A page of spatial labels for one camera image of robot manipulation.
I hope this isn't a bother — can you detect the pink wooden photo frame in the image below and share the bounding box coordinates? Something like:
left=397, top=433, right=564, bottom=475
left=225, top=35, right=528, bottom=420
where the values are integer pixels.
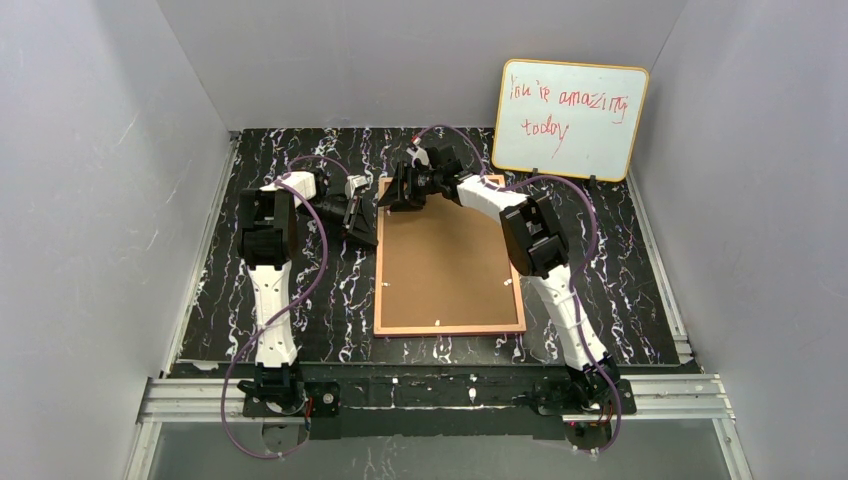
left=372, top=173, right=528, bottom=339

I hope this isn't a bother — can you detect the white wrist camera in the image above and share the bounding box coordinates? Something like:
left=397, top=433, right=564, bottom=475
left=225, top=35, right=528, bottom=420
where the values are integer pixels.
left=406, top=143, right=431, bottom=170
left=345, top=175, right=370, bottom=198

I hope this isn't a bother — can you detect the brown backing board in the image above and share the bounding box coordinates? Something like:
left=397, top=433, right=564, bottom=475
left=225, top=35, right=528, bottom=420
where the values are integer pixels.
left=380, top=192, right=519, bottom=329

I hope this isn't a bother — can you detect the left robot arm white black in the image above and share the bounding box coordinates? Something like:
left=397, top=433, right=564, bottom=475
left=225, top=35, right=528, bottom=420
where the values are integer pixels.
left=237, top=171, right=378, bottom=368

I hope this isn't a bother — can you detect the whiteboard with red writing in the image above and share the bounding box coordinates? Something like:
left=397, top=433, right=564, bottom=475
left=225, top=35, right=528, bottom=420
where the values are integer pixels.
left=492, top=59, right=650, bottom=182

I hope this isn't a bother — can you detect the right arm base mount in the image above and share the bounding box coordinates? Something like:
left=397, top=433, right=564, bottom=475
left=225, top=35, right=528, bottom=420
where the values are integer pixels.
left=528, top=381, right=637, bottom=422

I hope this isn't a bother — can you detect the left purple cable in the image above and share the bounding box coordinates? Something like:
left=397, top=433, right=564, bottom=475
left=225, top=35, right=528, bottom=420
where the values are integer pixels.
left=221, top=155, right=356, bottom=461

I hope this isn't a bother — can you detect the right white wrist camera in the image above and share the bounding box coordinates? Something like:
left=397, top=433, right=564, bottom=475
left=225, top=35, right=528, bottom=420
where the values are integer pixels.
left=406, top=143, right=431, bottom=170

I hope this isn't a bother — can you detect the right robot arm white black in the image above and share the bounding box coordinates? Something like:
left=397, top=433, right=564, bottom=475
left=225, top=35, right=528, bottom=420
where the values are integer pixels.
left=377, top=147, right=620, bottom=393

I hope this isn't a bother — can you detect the aluminium rail at front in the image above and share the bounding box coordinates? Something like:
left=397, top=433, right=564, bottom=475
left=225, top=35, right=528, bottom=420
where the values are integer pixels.
left=138, top=374, right=735, bottom=423

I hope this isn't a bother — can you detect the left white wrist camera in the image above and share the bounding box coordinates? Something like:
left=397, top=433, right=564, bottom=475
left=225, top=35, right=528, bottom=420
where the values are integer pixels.
left=345, top=175, right=370, bottom=198

